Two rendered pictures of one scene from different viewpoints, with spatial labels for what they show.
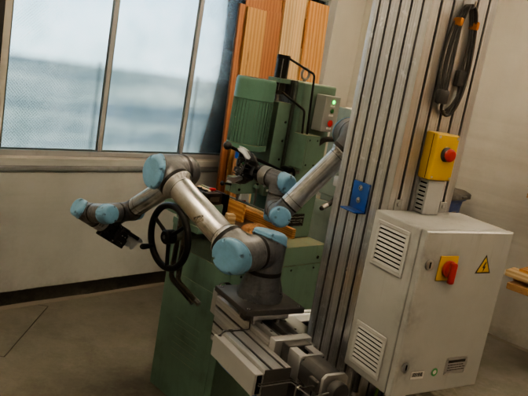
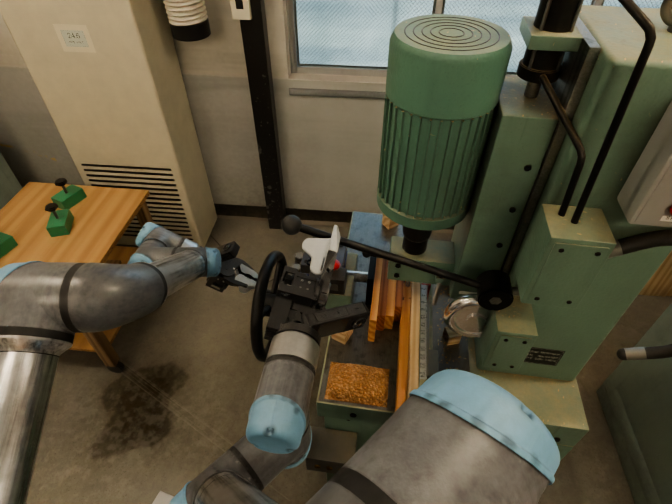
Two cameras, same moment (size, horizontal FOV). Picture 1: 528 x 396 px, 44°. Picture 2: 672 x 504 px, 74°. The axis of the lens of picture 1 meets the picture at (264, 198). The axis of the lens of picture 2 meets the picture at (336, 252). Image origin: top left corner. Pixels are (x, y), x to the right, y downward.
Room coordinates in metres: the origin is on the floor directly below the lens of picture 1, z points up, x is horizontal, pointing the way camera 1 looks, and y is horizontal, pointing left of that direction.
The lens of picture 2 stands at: (2.29, -0.32, 1.73)
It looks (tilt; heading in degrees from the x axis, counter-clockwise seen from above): 45 degrees down; 53
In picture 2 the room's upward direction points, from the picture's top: straight up
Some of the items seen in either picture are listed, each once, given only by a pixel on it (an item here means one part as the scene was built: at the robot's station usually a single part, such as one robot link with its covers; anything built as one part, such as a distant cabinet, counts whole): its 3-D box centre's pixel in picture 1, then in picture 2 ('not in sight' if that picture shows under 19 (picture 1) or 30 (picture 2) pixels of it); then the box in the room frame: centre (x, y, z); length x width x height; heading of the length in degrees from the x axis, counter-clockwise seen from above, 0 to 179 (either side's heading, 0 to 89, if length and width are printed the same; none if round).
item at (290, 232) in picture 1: (243, 213); (405, 313); (2.78, 0.07, 0.92); 0.62 x 0.02 x 0.04; 45
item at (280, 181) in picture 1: (280, 181); (281, 405); (2.40, -0.05, 1.15); 0.11 x 0.08 x 0.09; 44
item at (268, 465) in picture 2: (275, 207); (277, 440); (2.38, -0.05, 1.05); 0.11 x 0.08 x 0.11; 7
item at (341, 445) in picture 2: not in sight; (331, 451); (2.54, 0.03, 0.58); 0.12 x 0.08 x 0.08; 135
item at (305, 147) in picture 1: (305, 151); (559, 258); (2.87, -0.14, 1.23); 0.09 x 0.08 x 0.15; 135
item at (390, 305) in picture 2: not in sight; (391, 290); (2.80, 0.14, 0.92); 0.19 x 0.02 x 0.05; 45
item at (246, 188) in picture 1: (243, 185); (420, 263); (2.84, 0.10, 1.03); 0.14 x 0.07 x 0.09; 135
